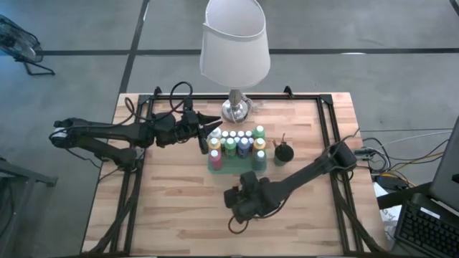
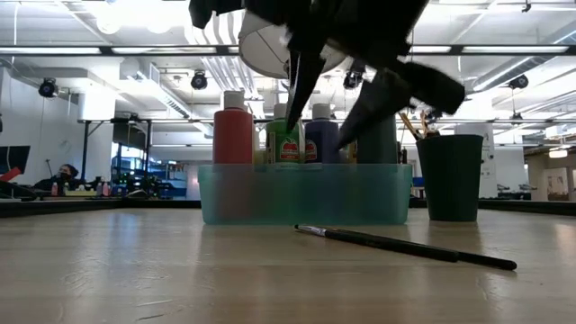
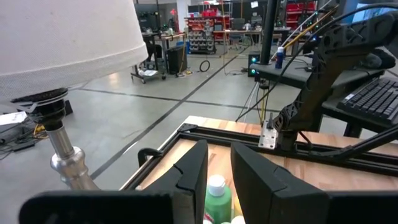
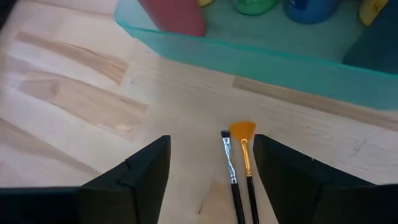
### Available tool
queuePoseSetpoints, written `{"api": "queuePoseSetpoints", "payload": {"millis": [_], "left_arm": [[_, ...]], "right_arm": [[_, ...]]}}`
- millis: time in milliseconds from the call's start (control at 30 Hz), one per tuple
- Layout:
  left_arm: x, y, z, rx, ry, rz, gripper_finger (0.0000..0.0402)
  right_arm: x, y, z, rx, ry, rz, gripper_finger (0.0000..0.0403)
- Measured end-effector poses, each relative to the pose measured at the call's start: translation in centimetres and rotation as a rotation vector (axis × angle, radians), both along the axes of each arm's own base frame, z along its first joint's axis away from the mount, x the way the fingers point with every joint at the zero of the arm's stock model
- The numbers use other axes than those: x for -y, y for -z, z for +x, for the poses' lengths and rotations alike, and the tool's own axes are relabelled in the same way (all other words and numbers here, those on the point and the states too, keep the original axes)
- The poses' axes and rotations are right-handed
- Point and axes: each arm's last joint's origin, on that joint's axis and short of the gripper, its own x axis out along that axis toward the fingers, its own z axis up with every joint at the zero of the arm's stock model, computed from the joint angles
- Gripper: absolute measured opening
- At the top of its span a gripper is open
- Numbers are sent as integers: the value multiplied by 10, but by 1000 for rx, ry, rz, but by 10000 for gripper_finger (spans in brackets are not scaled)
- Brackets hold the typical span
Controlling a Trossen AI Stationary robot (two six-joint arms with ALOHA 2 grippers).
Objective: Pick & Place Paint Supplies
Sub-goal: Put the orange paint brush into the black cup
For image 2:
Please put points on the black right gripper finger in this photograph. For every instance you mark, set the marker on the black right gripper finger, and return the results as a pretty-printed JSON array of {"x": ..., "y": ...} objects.
[
  {"x": 303, "y": 85},
  {"x": 378, "y": 108}
]

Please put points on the large grey-blue paint bottle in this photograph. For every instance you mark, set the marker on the large grey-blue paint bottle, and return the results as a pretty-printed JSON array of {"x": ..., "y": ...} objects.
[{"x": 380, "y": 144}]

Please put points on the long thin dark paintbrush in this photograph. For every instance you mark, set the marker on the long thin dark paintbrush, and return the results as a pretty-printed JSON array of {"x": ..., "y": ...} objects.
[{"x": 409, "y": 126}]

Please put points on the black paintbrush yellow bristles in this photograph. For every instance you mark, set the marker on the black paintbrush yellow bristles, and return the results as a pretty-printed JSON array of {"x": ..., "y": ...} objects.
[{"x": 424, "y": 123}]

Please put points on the large lavender blue paint bottle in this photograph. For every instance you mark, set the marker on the large lavender blue paint bottle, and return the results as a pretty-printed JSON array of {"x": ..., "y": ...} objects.
[{"x": 321, "y": 135}]

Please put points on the large green paint bottle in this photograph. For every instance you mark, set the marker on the large green paint bottle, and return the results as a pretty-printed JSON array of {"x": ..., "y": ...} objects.
[{"x": 276, "y": 144}]

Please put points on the large coral pink paint bottle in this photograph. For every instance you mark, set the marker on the large coral pink paint bottle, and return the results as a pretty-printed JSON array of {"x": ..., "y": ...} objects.
[{"x": 233, "y": 139}]

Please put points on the black paintbrush silver ferrule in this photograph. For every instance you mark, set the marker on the black paintbrush silver ferrule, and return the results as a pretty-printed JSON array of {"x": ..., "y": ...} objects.
[{"x": 405, "y": 246}]

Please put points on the white shade silver table lamp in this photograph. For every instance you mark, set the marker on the white shade silver table lamp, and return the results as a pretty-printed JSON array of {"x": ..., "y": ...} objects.
[{"x": 265, "y": 49}]

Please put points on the black overhead beam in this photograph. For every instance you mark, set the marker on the black overhead beam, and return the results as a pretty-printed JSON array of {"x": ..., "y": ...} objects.
[{"x": 456, "y": 49}]

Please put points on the dark green plastic cup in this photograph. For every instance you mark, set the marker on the dark green plastic cup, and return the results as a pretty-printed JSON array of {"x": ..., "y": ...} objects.
[{"x": 450, "y": 180}]

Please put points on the translucent teal plastic tray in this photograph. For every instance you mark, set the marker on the translucent teal plastic tray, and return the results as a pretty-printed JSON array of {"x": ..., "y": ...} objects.
[{"x": 306, "y": 198}]

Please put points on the white cylindrical appliance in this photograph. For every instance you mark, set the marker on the white cylindrical appliance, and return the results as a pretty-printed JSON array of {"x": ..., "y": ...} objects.
[{"x": 490, "y": 166}]

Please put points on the person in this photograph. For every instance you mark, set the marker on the person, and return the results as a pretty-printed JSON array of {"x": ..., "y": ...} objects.
[{"x": 65, "y": 173}]

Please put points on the dark background monitor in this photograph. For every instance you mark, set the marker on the dark background monitor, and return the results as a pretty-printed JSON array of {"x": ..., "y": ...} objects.
[{"x": 18, "y": 157}]

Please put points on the black ceiling camera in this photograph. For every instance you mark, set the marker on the black ceiling camera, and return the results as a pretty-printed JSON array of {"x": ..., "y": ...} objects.
[
  {"x": 47, "y": 87},
  {"x": 351, "y": 81},
  {"x": 199, "y": 81},
  {"x": 518, "y": 82}
]

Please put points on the silver ceiling duct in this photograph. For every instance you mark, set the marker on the silver ceiling duct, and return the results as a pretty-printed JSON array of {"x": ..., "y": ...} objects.
[{"x": 495, "y": 77}]

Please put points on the black background workstation frame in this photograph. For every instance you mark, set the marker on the black background workstation frame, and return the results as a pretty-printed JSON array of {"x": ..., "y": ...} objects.
[{"x": 84, "y": 148}]

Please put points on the black metal table frame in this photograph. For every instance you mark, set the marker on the black metal table frame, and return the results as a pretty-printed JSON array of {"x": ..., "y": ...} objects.
[{"x": 90, "y": 204}]

